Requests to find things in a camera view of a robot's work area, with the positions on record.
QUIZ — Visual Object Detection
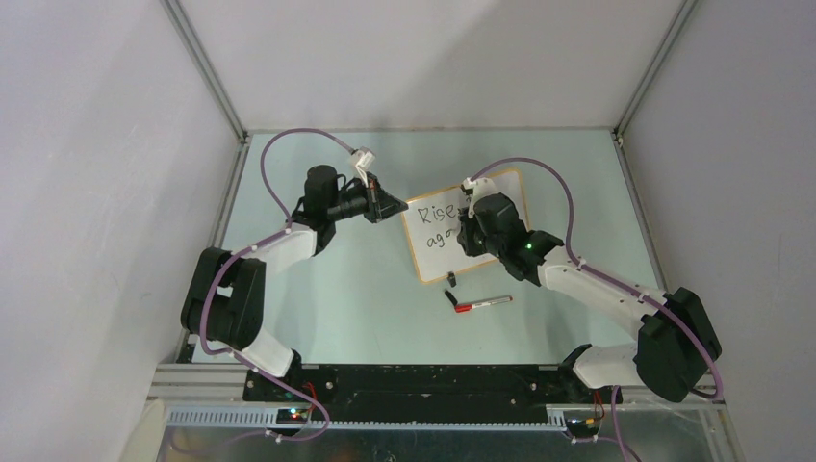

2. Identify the red whiteboard marker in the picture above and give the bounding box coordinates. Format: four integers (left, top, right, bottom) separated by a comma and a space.
454, 295, 514, 313

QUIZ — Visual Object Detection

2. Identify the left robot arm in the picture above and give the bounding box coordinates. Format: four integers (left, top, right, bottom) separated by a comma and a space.
180, 165, 408, 401

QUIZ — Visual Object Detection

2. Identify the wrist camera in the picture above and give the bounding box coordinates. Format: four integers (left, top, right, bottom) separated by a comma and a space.
349, 146, 375, 185
460, 177, 499, 218

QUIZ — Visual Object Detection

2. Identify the yellow framed whiteboard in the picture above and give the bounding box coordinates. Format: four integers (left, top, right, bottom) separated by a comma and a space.
401, 186, 497, 284

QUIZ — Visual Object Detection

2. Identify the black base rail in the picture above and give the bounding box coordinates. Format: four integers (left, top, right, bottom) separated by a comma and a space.
242, 365, 612, 425

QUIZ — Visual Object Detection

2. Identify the right controller board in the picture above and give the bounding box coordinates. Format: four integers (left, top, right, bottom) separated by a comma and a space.
566, 417, 604, 440

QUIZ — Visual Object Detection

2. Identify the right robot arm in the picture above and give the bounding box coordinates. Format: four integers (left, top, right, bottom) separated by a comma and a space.
457, 193, 722, 402

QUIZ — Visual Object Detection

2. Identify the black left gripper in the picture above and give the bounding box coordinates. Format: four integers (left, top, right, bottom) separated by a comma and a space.
327, 173, 407, 224

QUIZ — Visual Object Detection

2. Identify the left controller board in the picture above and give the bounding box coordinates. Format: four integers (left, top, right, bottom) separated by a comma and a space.
275, 407, 311, 425

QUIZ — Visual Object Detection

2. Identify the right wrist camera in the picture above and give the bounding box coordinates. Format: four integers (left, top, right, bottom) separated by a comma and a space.
460, 177, 499, 218

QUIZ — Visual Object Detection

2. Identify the controller board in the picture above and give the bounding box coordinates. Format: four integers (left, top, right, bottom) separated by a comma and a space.
566, 417, 604, 440
275, 407, 311, 425

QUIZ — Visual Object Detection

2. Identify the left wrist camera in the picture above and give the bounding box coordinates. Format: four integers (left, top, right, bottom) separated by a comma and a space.
349, 146, 375, 185

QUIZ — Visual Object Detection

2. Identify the black marker cap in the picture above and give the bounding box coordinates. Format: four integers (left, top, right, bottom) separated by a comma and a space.
444, 290, 458, 307

